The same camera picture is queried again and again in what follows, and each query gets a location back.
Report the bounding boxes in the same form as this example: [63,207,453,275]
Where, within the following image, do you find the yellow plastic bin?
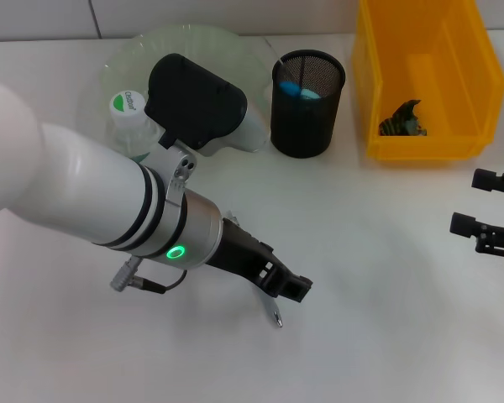
[352,0,504,163]

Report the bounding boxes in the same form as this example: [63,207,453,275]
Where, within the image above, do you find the white grey ballpoint pen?
[258,291,285,329]

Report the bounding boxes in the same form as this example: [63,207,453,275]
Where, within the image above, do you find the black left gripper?
[204,217,314,304]

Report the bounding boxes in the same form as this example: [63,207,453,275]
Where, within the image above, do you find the clear water bottle green label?
[108,91,163,165]

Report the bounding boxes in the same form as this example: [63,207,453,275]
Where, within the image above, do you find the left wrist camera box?
[144,53,270,159]

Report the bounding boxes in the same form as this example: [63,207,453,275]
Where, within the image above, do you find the black mesh pen holder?
[270,49,346,160]

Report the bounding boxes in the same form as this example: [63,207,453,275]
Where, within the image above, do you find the green glass fruit plate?
[77,24,274,154]

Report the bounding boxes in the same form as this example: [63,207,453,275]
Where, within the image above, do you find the blue capped scissors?
[277,79,321,102]

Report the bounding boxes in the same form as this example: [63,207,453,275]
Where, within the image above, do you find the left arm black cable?
[140,269,189,296]

